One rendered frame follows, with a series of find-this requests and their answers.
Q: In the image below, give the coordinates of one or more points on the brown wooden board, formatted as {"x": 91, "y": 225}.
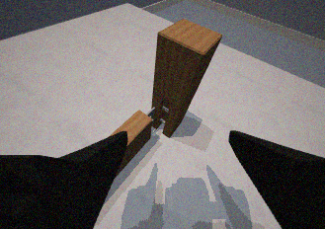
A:
{"x": 138, "y": 128}

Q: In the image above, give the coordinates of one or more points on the brown wooden post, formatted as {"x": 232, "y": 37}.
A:
{"x": 183, "y": 53}

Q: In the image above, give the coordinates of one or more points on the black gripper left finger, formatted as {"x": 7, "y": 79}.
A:
{"x": 72, "y": 189}

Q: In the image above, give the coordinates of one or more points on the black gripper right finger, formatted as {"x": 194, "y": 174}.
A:
{"x": 291, "y": 182}

